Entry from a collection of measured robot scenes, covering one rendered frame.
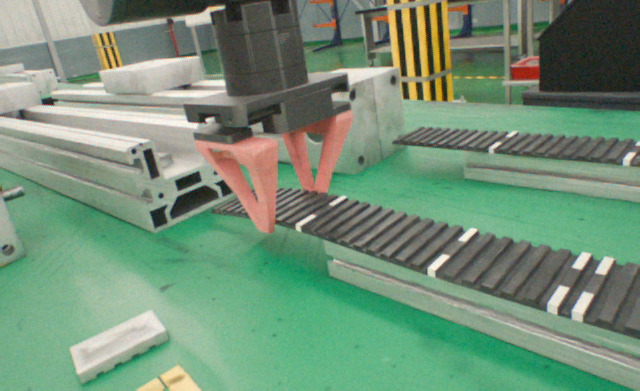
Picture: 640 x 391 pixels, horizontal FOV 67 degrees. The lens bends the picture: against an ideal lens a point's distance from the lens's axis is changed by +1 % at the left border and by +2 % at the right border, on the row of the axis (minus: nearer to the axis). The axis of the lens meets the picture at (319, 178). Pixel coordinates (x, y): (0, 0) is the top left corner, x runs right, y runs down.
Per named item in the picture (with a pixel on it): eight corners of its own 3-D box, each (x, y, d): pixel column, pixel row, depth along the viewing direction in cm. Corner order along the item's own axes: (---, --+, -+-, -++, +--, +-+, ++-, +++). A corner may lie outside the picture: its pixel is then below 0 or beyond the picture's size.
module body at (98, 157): (237, 194, 51) (218, 117, 48) (152, 234, 44) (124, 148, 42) (21, 139, 106) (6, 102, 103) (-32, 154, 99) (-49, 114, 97)
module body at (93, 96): (350, 140, 63) (341, 77, 60) (296, 166, 57) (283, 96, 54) (105, 116, 118) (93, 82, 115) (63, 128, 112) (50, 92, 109)
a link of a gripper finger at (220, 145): (214, 234, 35) (183, 110, 32) (285, 199, 40) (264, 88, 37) (273, 256, 31) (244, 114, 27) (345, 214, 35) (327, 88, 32)
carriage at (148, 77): (209, 95, 83) (199, 55, 81) (152, 111, 76) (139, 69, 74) (164, 94, 94) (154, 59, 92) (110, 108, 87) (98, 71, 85)
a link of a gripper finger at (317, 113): (241, 221, 37) (214, 102, 34) (306, 189, 42) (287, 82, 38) (301, 240, 32) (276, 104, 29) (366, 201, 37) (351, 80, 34)
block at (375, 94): (418, 140, 58) (411, 62, 55) (354, 175, 50) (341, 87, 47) (361, 135, 65) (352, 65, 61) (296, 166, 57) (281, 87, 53)
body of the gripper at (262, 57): (186, 130, 32) (157, 15, 30) (294, 96, 39) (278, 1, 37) (243, 136, 28) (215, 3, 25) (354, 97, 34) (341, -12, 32)
